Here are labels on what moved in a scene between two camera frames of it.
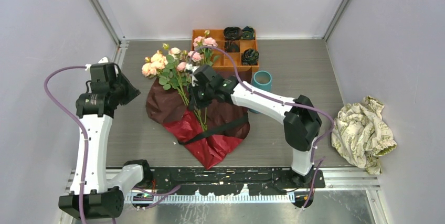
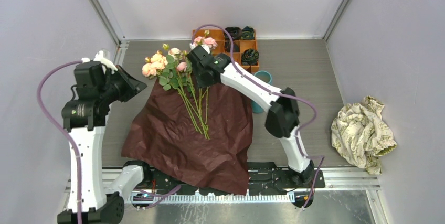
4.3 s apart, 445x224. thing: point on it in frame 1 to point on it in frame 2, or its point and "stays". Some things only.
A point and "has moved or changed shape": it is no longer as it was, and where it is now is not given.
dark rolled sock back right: [248, 33] stays
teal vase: [262, 79] stays
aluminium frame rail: [349, 179] stays
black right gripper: [194, 103] to [201, 84]
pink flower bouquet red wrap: [168, 64] stays
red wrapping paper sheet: [167, 107] has moved or changed shape
